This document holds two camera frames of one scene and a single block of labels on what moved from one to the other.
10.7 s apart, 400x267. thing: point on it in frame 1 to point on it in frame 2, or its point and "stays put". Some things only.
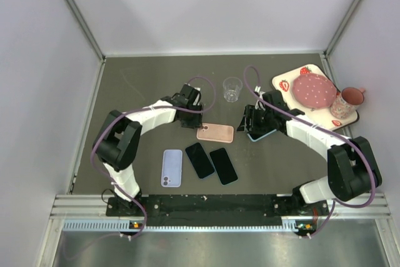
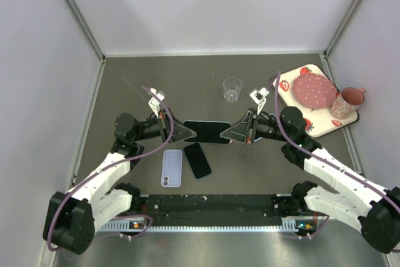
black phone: [224, 166] to [207, 131]
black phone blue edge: [199, 161] stays put
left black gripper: [195, 122] to [179, 132]
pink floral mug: [347, 102] stays put
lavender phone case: [172, 168] stays put
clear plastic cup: [232, 86] stays put
